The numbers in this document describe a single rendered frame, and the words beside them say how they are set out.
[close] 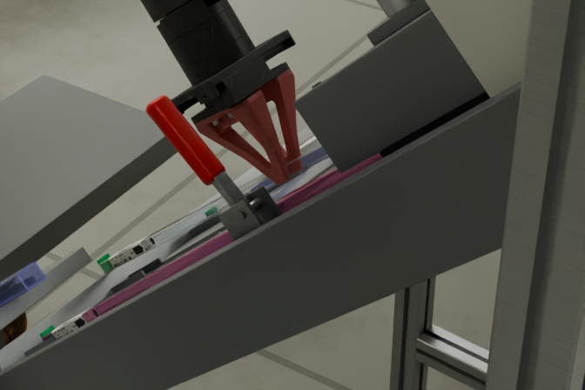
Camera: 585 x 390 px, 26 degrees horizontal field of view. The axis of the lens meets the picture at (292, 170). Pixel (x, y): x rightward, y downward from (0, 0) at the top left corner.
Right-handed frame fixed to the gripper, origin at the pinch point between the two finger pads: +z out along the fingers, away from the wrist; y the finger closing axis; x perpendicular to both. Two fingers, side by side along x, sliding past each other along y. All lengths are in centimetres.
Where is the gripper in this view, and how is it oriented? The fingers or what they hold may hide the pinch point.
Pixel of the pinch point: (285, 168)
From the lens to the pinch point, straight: 98.6
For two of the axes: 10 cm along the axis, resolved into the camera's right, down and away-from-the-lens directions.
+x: -6.2, 2.6, 7.4
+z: 5.1, 8.5, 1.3
